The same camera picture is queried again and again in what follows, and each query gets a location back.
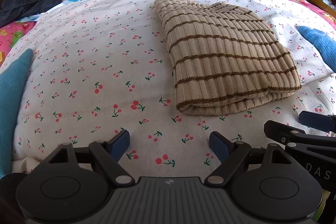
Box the teal fleece garment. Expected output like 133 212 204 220
0 49 34 180

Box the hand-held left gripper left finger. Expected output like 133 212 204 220
49 130 135 186

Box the beige brown striped sweater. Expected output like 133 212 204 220
154 0 302 116

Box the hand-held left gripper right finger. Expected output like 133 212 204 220
205 131 292 186

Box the white cherry print blanket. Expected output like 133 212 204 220
12 0 336 180

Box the blue knit garment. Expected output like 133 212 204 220
297 26 336 73

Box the dark navy jacket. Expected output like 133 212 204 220
0 0 62 28

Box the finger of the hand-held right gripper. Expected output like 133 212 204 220
264 120 336 146
299 111 336 133

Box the pink patterned pillow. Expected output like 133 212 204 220
0 0 336 67

